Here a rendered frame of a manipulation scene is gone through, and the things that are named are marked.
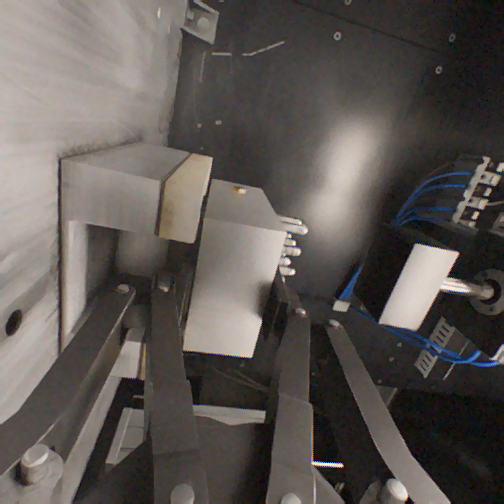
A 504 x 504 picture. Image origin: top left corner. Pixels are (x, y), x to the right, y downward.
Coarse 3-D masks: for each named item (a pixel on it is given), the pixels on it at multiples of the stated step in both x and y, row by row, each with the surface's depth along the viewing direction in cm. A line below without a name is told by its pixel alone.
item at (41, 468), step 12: (24, 456) 7; (36, 456) 7; (48, 456) 8; (60, 456) 8; (24, 468) 7; (36, 468) 7; (48, 468) 8; (60, 468) 8; (24, 480) 7; (36, 480) 7; (48, 480) 8; (60, 480) 8; (12, 492) 7; (24, 492) 7; (36, 492) 7; (48, 492) 7; (60, 492) 8
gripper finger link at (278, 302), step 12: (276, 276) 19; (276, 288) 18; (276, 300) 17; (288, 300) 17; (264, 312) 19; (276, 312) 17; (264, 324) 19; (276, 324) 17; (264, 336) 18; (276, 336) 18
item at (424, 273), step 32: (384, 224) 31; (384, 256) 33; (416, 256) 26; (448, 256) 26; (384, 288) 34; (416, 288) 28; (448, 288) 30; (480, 288) 31; (384, 320) 29; (416, 320) 29
